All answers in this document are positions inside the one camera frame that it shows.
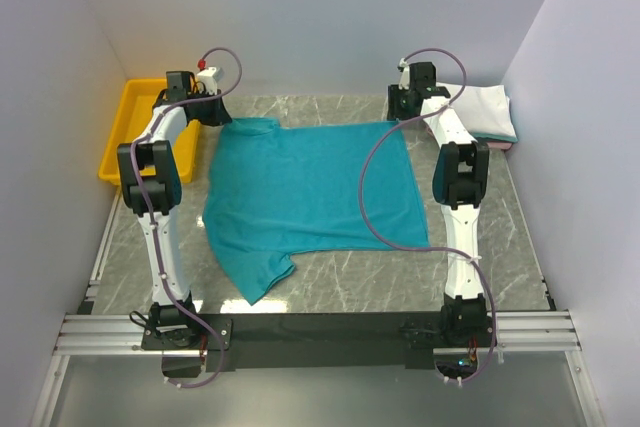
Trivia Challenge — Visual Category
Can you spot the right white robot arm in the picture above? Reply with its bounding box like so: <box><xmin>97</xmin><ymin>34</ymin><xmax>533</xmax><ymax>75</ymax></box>
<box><xmin>388</xmin><ymin>59</ymin><xmax>489</xmax><ymax>345</ymax></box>

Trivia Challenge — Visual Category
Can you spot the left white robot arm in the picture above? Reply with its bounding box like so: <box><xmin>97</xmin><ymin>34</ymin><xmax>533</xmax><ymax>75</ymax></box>
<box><xmin>117</xmin><ymin>67</ymin><xmax>231</xmax><ymax>350</ymax></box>

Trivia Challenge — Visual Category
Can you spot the white folded t shirt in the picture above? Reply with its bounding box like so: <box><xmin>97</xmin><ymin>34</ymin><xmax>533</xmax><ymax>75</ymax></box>
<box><xmin>453</xmin><ymin>85</ymin><xmax>517</xmax><ymax>138</ymax></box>

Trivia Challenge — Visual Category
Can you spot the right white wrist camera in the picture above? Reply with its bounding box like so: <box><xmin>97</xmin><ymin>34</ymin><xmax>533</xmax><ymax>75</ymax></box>
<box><xmin>398</xmin><ymin>58</ymin><xmax>410</xmax><ymax>90</ymax></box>

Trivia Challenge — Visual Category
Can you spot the teal folded t shirt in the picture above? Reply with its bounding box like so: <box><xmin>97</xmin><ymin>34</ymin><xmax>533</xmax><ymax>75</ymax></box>
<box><xmin>473</xmin><ymin>133</ymin><xmax>518</xmax><ymax>144</ymax></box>

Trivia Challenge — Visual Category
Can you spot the teal polo t shirt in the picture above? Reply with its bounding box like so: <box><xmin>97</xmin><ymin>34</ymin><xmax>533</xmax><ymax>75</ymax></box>
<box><xmin>202</xmin><ymin>118</ymin><xmax>429</xmax><ymax>304</ymax></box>

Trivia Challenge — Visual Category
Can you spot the black base bar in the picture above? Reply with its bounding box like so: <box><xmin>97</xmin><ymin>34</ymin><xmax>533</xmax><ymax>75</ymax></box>
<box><xmin>141</xmin><ymin>310</ymin><xmax>501</xmax><ymax>379</ymax></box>

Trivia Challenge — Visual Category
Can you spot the pink folded t shirt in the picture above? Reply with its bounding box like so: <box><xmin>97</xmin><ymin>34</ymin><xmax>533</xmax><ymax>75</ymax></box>
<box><xmin>484</xmin><ymin>140</ymin><xmax>513</xmax><ymax>151</ymax></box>

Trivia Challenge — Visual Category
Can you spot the aluminium frame rail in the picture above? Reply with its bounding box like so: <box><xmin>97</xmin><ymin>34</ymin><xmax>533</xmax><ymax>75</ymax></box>
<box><xmin>32</xmin><ymin>181</ymin><xmax>602</xmax><ymax>426</ymax></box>

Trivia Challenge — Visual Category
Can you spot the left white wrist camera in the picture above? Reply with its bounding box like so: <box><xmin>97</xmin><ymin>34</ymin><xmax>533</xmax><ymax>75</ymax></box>
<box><xmin>196</xmin><ymin>58</ymin><xmax>223</xmax><ymax>96</ymax></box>

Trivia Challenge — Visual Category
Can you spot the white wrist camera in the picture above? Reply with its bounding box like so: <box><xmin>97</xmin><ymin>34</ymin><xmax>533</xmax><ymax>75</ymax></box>
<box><xmin>398</xmin><ymin>58</ymin><xmax>410</xmax><ymax>90</ymax></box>
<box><xmin>196</xmin><ymin>58</ymin><xmax>223</xmax><ymax>96</ymax></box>

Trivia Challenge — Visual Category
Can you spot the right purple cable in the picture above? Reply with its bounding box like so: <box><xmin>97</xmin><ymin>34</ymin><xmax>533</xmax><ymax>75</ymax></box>
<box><xmin>359</xmin><ymin>48</ymin><xmax>499</xmax><ymax>384</ymax></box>

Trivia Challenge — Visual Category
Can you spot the yellow plastic bin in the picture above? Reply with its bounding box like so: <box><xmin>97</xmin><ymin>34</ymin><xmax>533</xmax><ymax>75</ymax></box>
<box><xmin>98</xmin><ymin>78</ymin><xmax>200</xmax><ymax>187</ymax></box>

